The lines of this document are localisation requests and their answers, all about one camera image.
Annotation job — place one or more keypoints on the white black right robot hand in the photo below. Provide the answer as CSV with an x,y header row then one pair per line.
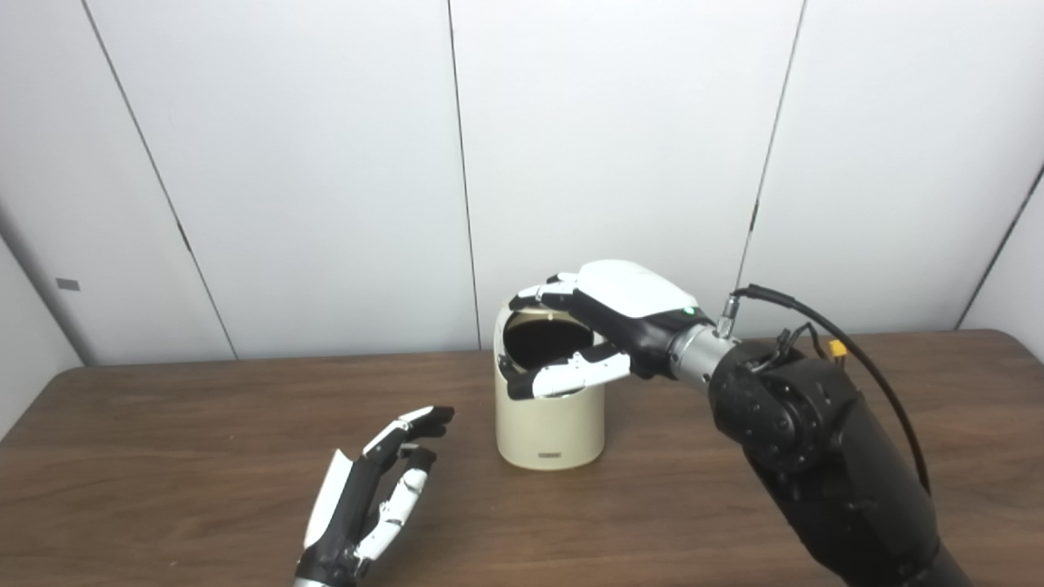
x,y
636,297

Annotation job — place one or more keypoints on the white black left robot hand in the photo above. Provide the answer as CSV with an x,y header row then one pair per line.
x,y
342,522

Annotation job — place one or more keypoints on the cream round bin lid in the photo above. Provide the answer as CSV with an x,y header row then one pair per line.
x,y
538,313

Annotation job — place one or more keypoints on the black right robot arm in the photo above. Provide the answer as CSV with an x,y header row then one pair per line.
x,y
832,465

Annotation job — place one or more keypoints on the cream-colored bin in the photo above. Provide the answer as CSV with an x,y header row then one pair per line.
x,y
550,424

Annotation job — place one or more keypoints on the small grey wall label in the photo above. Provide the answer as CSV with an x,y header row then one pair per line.
x,y
68,284

